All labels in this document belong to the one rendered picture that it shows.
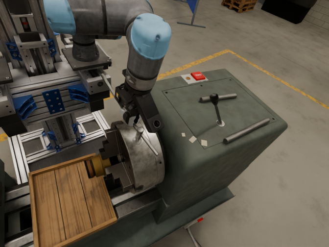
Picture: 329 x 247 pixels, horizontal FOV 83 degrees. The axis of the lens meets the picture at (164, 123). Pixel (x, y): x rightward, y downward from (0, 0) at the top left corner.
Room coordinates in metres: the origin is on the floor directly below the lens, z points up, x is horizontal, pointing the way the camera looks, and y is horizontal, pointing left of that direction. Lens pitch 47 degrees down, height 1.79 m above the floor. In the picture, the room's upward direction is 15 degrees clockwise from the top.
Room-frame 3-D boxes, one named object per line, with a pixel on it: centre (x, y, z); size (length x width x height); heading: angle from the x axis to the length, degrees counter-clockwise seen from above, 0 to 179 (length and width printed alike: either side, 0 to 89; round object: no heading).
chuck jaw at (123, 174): (0.31, 0.10, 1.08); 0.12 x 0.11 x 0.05; 39
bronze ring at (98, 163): (0.34, 0.22, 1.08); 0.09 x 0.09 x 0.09; 39
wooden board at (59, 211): (0.25, 0.32, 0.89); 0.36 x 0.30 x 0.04; 39
